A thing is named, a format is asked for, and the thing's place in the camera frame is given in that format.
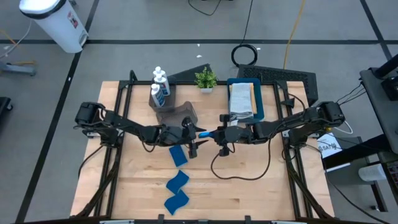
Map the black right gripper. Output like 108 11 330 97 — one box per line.
207 114 254 157

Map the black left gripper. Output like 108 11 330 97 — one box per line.
161 116 208 159

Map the rectangular blue sponge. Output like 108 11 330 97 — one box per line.
169 144 189 167

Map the orange microfibre cloth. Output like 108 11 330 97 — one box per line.
229 82 258 114

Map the white plastic cleaner bottle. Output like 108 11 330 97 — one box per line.
150 83 166 108
152 65 166 79
154 73 171 96

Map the grey mesh storage bin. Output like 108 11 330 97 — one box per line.
155 101 199 128
148 76 177 113

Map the green plant in white pot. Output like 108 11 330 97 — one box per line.
194 67 218 95

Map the blue plastic bin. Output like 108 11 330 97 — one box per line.
226 77 266 124

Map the black flat panel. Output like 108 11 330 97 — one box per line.
169 63 214 82

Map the black perforated panel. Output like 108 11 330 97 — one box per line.
236 64 319 106

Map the white printed paper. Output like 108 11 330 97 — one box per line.
317 133 343 159

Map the black beam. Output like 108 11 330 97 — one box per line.
322 133 398 170

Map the white cylinder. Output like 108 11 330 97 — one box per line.
358 163 388 182

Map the grey cart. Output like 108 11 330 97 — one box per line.
359 67 398 156

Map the white pedal trash bin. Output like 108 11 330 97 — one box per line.
18 0 90 54

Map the black box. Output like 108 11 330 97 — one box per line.
381 76 398 101

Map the black pole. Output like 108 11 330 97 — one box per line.
373 54 398 80

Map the grey stand foot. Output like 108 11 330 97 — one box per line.
0 61 37 77

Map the black coiled cable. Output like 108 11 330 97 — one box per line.
230 0 259 68

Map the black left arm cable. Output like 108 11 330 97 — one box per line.
77 144 105 180

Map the black floor cable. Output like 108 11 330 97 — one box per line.
187 0 222 16

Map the yellow cable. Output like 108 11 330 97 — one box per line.
282 0 307 70

